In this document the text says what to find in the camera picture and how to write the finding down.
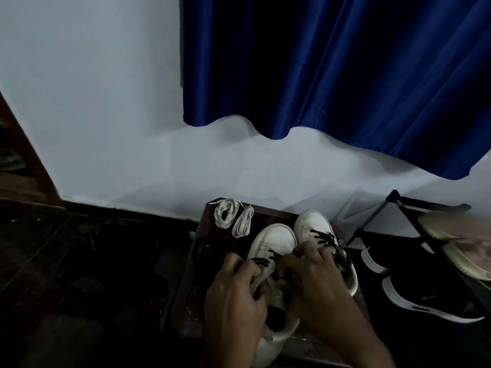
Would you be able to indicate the person's left hand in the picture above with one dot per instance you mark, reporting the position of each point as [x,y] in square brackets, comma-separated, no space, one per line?
[230,314]

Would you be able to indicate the person's right hand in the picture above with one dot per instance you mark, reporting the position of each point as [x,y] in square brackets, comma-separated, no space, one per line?
[322,291]

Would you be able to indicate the black shoelace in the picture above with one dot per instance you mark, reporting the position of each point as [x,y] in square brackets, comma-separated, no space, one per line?
[326,236]
[262,261]

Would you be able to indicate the white shoelace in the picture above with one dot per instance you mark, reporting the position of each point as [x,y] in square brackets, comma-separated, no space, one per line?
[243,222]
[222,214]

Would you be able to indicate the black sneaker white sole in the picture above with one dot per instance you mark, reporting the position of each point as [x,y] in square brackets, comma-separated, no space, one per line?
[370,264]
[414,304]

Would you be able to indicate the dark brown plastic stool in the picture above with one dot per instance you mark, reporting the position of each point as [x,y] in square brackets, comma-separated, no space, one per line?
[218,256]

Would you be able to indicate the black shoe rack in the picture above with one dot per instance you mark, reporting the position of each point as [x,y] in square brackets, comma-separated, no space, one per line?
[433,205]

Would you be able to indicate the pink sneaker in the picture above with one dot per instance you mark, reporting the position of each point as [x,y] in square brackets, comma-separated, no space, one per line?
[460,226]
[475,256]

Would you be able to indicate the blue curtain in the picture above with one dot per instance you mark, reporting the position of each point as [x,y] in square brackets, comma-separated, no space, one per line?
[345,65]

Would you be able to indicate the grey slipper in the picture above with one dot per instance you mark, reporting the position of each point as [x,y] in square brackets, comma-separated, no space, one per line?
[9,162]

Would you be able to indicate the brown wooden door frame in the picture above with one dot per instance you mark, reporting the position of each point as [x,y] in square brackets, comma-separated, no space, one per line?
[34,176]

